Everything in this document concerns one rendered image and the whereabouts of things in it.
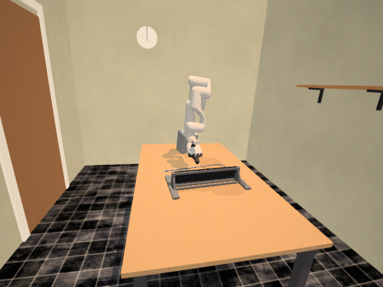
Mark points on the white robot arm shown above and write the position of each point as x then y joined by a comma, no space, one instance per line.
196,103

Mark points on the dark grey patch panel rack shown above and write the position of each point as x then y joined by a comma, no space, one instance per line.
203,176

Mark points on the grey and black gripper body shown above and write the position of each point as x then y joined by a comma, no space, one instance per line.
193,150

